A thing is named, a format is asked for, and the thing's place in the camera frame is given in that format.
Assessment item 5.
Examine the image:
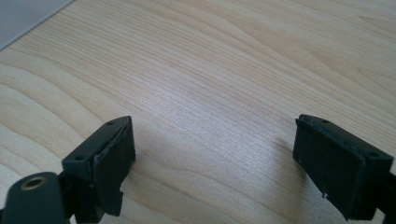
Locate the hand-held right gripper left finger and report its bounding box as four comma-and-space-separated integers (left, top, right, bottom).
61, 115, 137, 224

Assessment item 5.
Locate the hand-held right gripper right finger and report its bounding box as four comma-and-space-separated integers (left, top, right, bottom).
291, 113, 395, 222

